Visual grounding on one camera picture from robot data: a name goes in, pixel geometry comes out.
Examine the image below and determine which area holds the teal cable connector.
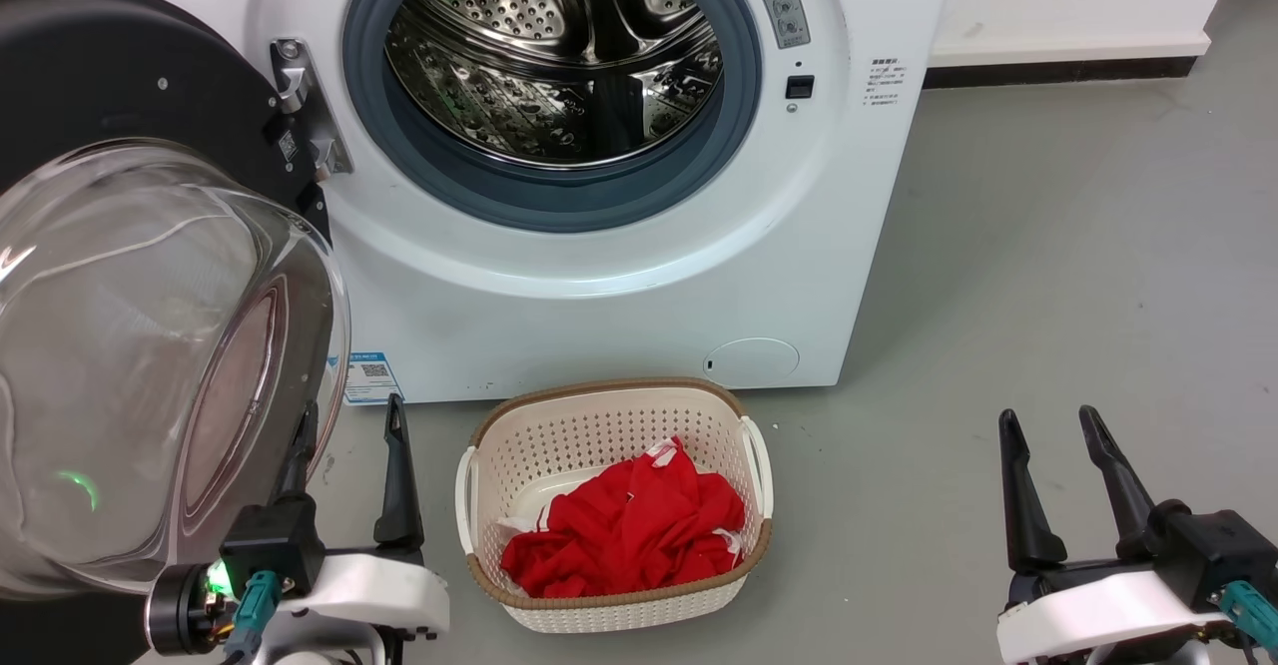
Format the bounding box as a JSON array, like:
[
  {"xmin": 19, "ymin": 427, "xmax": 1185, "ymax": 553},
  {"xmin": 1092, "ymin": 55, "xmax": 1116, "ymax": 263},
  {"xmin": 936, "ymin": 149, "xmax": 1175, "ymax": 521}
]
[
  {"xmin": 1216, "ymin": 580, "xmax": 1278, "ymax": 651},
  {"xmin": 225, "ymin": 570, "xmax": 284, "ymax": 661}
]

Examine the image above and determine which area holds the grey warning sticker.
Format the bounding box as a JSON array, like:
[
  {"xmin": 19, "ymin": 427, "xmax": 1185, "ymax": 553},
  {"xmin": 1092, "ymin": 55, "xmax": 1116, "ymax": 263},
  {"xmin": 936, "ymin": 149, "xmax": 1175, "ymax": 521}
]
[{"xmin": 748, "ymin": 0, "xmax": 812, "ymax": 50}]

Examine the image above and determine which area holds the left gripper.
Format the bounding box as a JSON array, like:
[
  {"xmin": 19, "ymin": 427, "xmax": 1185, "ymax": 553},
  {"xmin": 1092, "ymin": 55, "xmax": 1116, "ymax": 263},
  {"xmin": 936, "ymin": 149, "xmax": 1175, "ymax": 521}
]
[{"xmin": 250, "ymin": 393, "xmax": 451, "ymax": 665}]

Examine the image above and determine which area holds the blue energy label sticker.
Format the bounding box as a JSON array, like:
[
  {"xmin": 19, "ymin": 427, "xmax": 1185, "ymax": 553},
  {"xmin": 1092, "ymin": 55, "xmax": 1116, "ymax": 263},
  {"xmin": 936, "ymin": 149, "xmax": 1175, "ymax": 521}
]
[{"xmin": 342, "ymin": 350, "xmax": 405, "ymax": 406}]

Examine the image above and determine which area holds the metal door hinge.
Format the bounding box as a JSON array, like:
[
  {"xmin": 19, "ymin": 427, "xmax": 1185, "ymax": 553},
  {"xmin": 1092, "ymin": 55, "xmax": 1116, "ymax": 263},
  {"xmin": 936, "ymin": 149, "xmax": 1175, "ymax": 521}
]
[{"xmin": 270, "ymin": 38, "xmax": 353, "ymax": 179}]

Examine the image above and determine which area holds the red garment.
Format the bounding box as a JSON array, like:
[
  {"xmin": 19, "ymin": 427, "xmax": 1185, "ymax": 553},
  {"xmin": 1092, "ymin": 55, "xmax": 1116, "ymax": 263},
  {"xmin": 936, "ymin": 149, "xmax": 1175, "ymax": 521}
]
[{"xmin": 499, "ymin": 435, "xmax": 748, "ymax": 598}]

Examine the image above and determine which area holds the white front-load washing machine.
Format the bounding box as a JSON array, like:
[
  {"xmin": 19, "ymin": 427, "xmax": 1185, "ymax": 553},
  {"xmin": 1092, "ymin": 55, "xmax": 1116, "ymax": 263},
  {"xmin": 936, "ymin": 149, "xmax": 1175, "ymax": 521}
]
[{"xmin": 0, "ymin": 0, "xmax": 958, "ymax": 406}]

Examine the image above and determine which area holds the steel washing machine drum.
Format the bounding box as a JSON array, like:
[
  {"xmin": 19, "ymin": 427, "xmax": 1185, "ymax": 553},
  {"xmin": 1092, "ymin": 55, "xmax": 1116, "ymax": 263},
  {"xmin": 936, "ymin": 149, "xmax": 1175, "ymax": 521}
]
[{"xmin": 384, "ymin": 0, "xmax": 725, "ymax": 169}]

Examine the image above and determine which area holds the round white filter cover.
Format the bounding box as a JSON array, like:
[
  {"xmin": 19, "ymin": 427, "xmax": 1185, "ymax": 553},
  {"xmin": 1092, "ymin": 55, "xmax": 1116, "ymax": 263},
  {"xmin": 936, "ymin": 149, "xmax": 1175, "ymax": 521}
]
[{"xmin": 704, "ymin": 337, "xmax": 800, "ymax": 386}]

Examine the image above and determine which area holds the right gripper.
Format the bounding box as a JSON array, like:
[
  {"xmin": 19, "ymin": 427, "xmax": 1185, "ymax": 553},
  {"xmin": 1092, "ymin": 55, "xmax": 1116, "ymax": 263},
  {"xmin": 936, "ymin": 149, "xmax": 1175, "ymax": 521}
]
[{"xmin": 996, "ymin": 404, "xmax": 1233, "ymax": 665}]

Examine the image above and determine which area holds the washer door with glass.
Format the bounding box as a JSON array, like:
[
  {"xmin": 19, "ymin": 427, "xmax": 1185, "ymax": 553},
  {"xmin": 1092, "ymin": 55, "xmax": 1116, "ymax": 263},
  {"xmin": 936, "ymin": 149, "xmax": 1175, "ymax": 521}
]
[{"xmin": 0, "ymin": 0, "xmax": 352, "ymax": 665}]

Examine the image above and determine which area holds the cream perforated laundry basket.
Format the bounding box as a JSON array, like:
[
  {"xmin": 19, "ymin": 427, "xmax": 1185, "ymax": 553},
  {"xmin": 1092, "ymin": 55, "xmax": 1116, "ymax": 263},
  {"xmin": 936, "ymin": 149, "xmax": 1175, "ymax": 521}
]
[{"xmin": 455, "ymin": 377, "xmax": 775, "ymax": 634}]

